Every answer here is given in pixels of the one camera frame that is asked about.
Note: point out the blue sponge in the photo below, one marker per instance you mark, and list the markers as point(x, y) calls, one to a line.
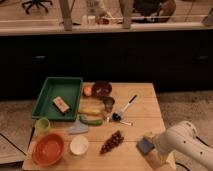
point(144, 146)

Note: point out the metal cup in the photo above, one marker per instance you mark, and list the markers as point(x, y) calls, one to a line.
point(108, 103)

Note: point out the orange fruit toy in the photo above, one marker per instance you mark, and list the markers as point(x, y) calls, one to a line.
point(87, 90)

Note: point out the small white bowl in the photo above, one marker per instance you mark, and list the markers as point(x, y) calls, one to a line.
point(79, 145)

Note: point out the seated person in background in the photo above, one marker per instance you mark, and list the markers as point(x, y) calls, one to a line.
point(154, 11)

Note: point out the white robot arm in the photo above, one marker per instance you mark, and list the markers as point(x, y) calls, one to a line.
point(181, 137)

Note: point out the dark red bowl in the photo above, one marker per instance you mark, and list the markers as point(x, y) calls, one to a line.
point(101, 89)

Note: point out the dark grapes bunch toy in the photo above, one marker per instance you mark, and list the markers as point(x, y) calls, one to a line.
point(114, 141)

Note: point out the green cucumber toy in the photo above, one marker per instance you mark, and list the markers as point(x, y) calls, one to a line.
point(85, 120)

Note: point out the light green cup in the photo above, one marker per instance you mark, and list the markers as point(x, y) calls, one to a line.
point(42, 125)

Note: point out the black office chair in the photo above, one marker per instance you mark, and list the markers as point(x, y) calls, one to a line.
point(38, 3)

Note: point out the black white dish brush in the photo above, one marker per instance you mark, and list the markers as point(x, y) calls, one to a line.
point(117, 116)

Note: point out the small metal spoon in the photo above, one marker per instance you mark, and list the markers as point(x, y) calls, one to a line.
point(109, 119)

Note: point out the orange plastic bowl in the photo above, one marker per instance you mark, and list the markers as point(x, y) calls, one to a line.
point(48, 150)

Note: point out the green plastic tray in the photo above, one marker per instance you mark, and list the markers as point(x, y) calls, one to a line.
point(68, 88)

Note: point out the yellow corn toy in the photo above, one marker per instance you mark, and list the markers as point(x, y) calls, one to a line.
point(89, 111)

